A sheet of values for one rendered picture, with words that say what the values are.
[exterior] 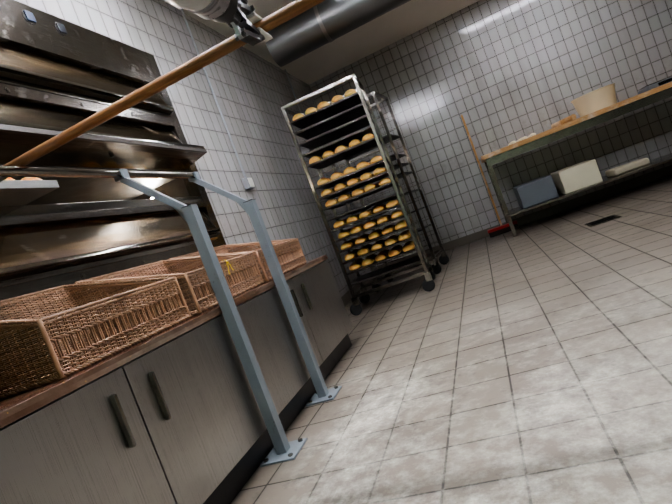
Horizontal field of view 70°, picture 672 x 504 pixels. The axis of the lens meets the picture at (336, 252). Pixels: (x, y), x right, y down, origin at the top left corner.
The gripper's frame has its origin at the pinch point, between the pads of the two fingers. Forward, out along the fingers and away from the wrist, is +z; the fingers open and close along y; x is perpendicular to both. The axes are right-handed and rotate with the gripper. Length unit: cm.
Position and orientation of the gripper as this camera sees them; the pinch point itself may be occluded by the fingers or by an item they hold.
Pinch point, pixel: (258, 28)
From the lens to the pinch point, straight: 127.5
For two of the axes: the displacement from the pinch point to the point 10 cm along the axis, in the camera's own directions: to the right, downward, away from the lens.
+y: 3.5, 9.4, 0.3
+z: 2.9, -1.4, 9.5
